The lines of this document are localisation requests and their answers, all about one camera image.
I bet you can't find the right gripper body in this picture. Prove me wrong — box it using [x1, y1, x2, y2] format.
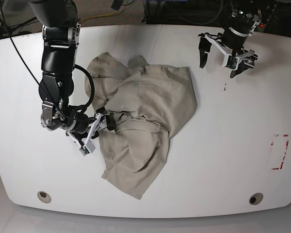
[65, 112, 106, 148]

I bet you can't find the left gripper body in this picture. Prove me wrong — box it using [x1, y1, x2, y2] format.
[198, 33, 258, 64]

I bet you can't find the beige T-shirt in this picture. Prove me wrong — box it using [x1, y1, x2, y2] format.
[87, 52, 197, 199]

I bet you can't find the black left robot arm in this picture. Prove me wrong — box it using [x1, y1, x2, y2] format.
[198, 0, 278, 78]

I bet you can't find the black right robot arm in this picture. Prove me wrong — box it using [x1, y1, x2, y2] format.
[29, 0, 115, 155]

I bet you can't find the left table grommet hole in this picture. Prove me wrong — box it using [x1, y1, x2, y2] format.
[37, 191, 51, 203]

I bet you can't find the table grommet hole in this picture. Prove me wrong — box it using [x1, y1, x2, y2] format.
[37, 191, 51, 203]
[249, 193, 264, 205]

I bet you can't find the red tape rectangle marking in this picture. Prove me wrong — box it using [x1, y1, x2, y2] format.
[268, 134, 290, 171]

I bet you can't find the right table grommet hole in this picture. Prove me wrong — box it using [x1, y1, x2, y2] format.
[249, 193, 264, 205]

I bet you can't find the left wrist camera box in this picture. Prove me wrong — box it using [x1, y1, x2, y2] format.
[222, 54, 239, 70]

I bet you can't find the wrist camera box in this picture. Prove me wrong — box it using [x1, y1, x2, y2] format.
[222, 54, 239, 70]
[79, 141, 96, 156]

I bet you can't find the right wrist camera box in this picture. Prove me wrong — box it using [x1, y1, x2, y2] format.
[79, 141, 96, 156]

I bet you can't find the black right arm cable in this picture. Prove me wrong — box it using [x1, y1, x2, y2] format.
[67, 64, 95, 115]

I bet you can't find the yellow cable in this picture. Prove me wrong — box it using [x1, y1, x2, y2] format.
[81, 8, 122, 24]

